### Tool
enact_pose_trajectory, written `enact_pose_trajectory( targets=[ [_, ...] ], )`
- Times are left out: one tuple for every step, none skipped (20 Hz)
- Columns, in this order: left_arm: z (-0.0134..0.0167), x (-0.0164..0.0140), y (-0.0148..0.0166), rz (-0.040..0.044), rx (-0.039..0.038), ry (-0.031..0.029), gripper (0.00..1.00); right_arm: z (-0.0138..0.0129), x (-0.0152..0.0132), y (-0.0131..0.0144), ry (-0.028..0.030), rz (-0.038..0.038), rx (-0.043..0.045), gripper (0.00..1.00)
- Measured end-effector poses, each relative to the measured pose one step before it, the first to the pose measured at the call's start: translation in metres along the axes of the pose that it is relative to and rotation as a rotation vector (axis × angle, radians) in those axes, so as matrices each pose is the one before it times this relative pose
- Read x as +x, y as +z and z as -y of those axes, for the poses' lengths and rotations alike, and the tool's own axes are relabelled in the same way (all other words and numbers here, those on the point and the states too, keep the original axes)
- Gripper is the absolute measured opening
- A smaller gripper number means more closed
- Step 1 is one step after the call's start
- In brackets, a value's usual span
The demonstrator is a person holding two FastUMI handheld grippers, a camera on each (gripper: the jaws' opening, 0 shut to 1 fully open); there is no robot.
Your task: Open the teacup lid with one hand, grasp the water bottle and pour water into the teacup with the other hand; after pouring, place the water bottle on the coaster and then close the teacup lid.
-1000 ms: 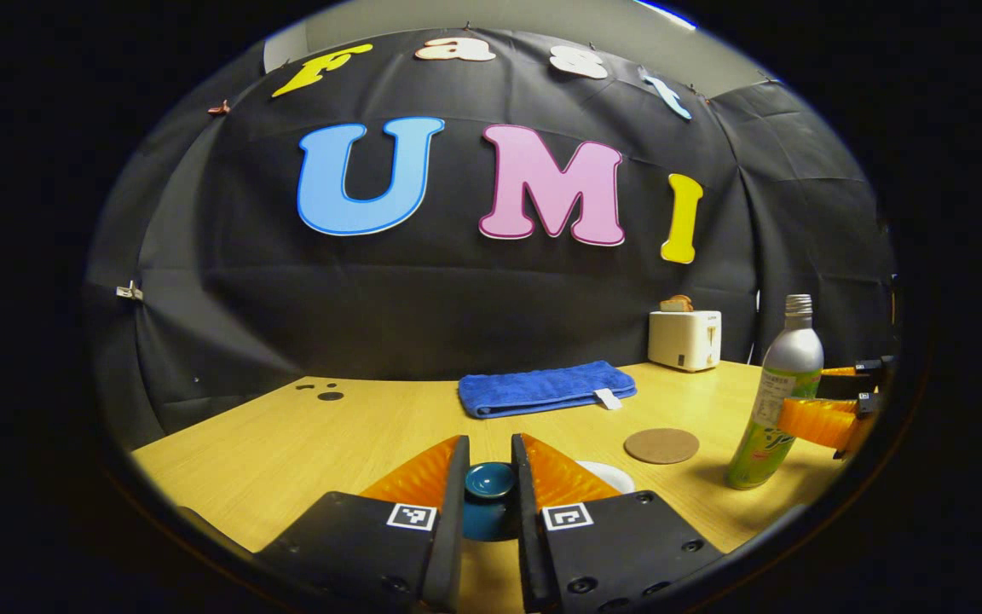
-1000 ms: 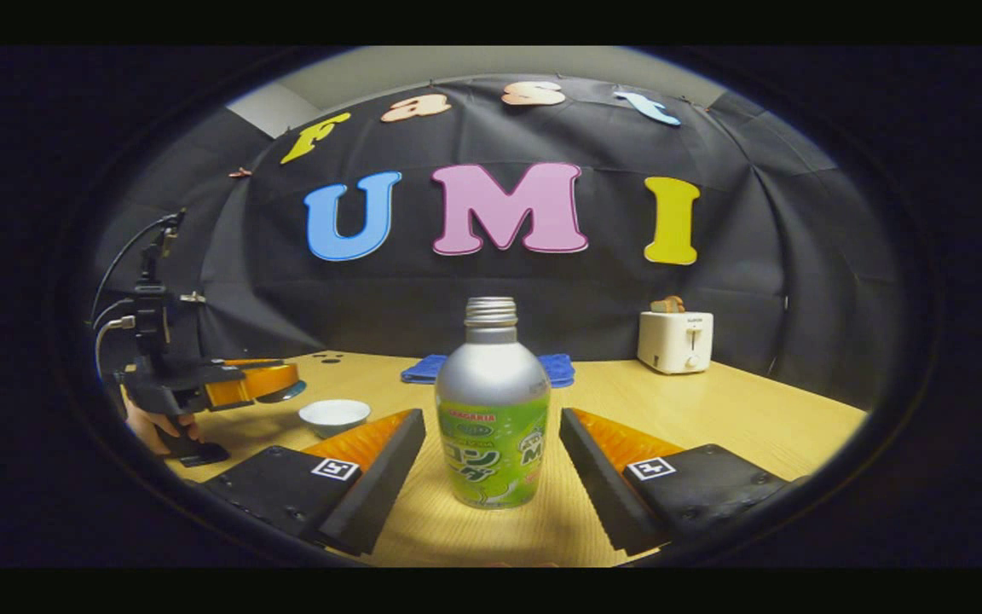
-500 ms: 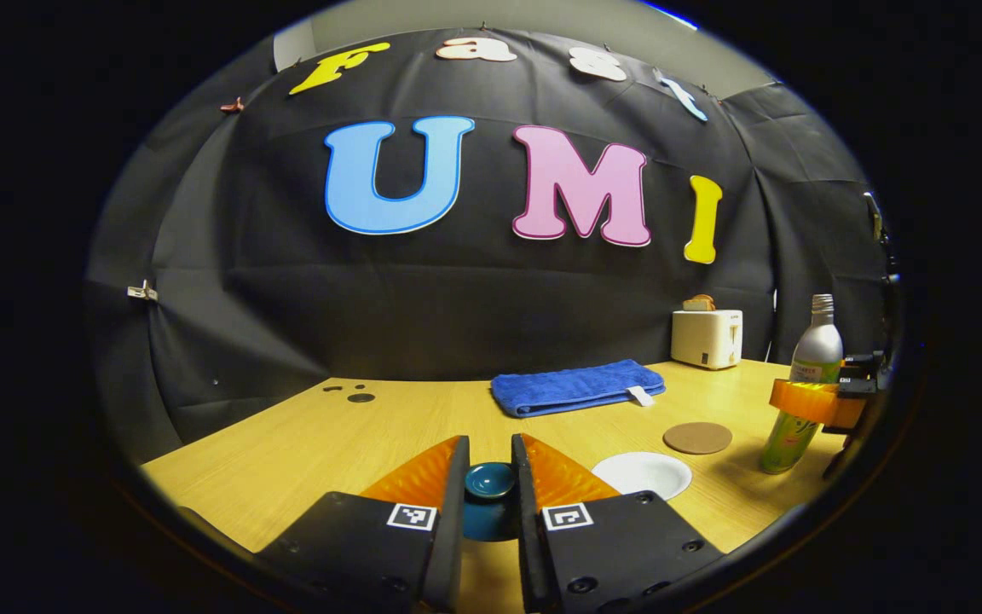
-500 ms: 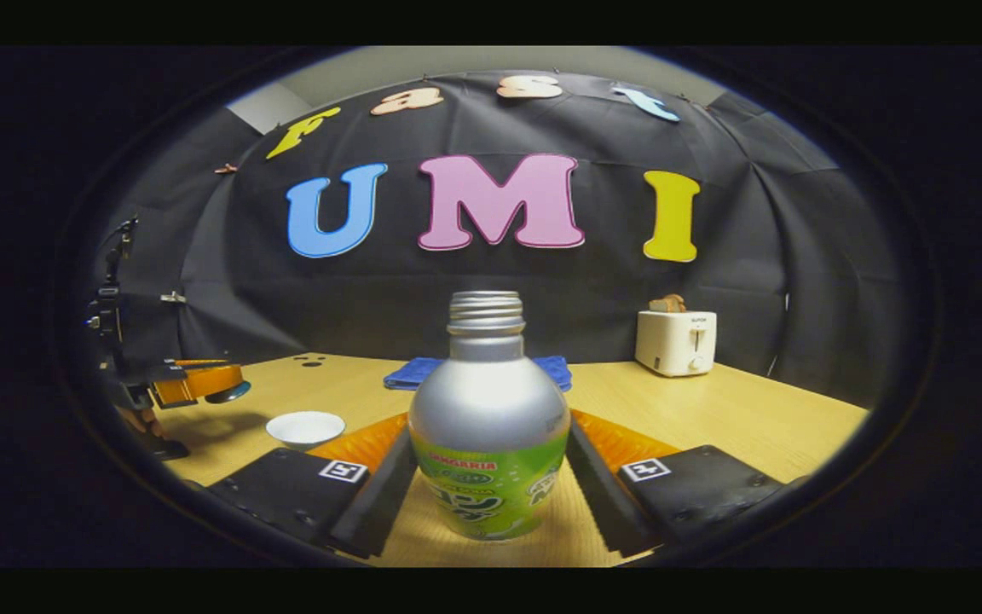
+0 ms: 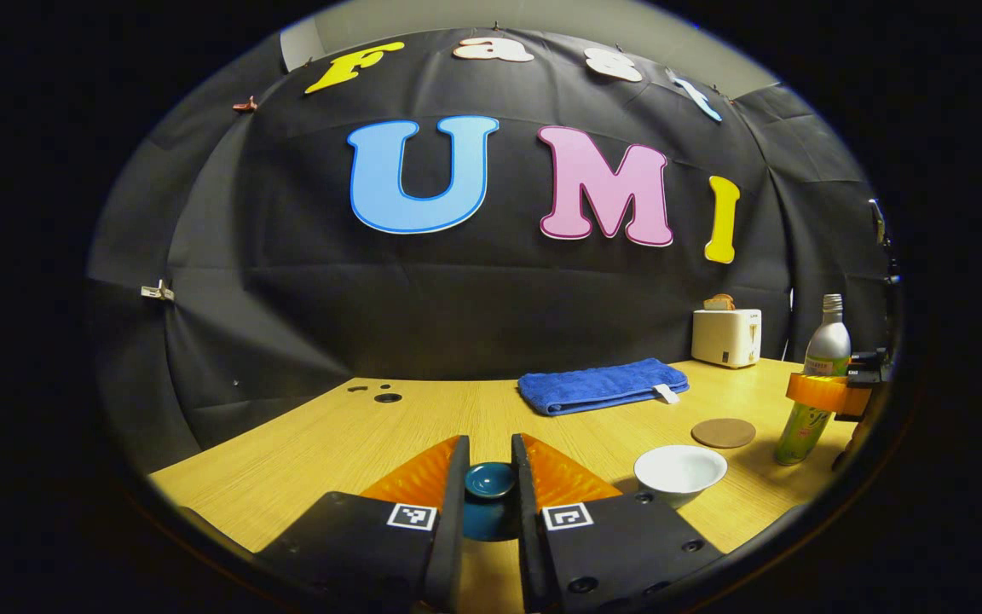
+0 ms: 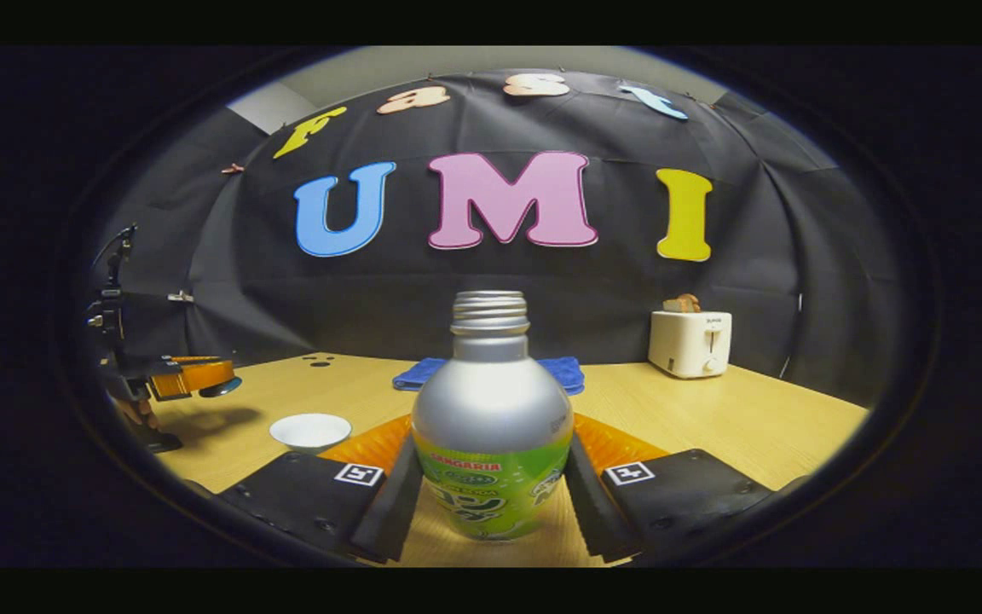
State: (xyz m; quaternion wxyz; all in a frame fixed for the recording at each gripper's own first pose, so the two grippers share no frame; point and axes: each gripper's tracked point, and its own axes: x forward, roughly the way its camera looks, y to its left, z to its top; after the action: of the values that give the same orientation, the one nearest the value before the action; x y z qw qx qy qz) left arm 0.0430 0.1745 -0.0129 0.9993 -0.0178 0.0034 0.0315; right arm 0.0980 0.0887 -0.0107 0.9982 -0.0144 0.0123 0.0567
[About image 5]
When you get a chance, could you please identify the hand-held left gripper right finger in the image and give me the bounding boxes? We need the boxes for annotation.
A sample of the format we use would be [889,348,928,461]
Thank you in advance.
[511,433,726,614]

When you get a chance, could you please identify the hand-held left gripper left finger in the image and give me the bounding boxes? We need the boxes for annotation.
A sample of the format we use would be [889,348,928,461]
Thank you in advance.
[252,435,471,614]

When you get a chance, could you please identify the teal teacup lid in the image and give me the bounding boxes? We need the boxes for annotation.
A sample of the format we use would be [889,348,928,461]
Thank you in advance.
[461,461,519,542]

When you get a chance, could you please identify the silver green water bottle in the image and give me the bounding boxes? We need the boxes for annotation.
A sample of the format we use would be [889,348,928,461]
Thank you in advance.
[774,294,852,466]

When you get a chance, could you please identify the round brown coaster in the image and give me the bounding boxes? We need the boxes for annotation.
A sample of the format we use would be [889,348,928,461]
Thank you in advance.
[691,418,757,449]

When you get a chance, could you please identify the teal teacup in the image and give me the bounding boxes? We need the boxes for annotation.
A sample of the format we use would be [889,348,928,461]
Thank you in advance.
[634,444,728,510]

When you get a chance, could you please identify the white toaster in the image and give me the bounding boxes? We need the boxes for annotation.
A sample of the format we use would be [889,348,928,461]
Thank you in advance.
[691,308,762,369]

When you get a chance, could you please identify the blue folded towel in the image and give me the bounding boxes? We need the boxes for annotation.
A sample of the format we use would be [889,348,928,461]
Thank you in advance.
[517,357,690,417]

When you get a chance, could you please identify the black backdrop cloth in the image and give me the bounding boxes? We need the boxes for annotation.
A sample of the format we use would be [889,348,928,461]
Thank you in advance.
[86,28,897,474]

